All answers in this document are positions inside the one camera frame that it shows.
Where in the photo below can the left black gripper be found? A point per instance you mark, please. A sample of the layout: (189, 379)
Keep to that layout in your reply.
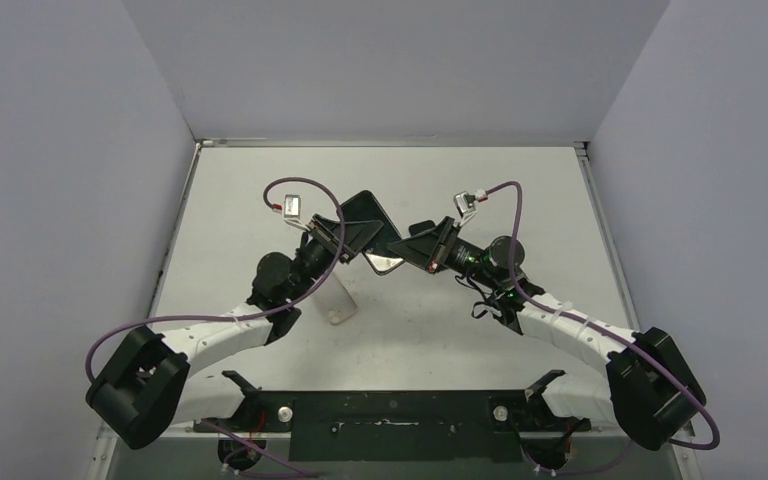
(356, 235)

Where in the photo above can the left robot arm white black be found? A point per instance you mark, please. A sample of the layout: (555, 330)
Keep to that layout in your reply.
(151, 380)

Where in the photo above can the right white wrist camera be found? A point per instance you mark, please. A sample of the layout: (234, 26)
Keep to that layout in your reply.
(466, 205)

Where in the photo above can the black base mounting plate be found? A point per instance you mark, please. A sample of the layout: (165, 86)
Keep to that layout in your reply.
(393, 425)

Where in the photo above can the black phone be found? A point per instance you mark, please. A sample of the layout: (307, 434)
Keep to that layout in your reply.
(382, 265)
(422, 228)

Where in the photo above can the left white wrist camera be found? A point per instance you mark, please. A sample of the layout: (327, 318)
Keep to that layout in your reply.
(290, 211)

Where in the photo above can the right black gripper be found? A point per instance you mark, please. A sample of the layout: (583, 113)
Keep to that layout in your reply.
(439, 244)

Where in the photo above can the black phone case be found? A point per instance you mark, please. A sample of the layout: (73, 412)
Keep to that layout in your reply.
(365, 207)

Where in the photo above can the beige phone case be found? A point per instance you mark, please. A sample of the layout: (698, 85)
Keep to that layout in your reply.
(333, 301)

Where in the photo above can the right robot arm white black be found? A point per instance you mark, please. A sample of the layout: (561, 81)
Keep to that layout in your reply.
(646, 387)

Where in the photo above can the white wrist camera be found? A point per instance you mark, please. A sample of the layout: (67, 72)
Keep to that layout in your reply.
(290, 211)
(466, 205)

